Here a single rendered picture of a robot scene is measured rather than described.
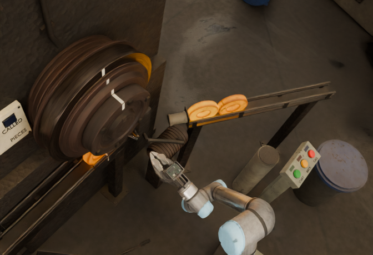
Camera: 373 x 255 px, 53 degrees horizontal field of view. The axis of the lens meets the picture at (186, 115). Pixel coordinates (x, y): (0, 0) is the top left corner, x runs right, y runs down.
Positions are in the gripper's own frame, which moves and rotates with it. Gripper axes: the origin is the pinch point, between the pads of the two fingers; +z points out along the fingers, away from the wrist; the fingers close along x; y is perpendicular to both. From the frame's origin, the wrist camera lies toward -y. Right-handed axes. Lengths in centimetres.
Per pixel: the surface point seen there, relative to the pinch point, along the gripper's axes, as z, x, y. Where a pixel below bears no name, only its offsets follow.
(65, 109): 30, 28, 47
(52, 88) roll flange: 37, 26, 47
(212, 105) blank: -3.1, -37.7, 4.2
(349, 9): -36, -253, -55
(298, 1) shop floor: 0, -233, -75
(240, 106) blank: -14, -51, 2
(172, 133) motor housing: -1.5, -24.9, -22.1
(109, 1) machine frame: 48, -4, 52
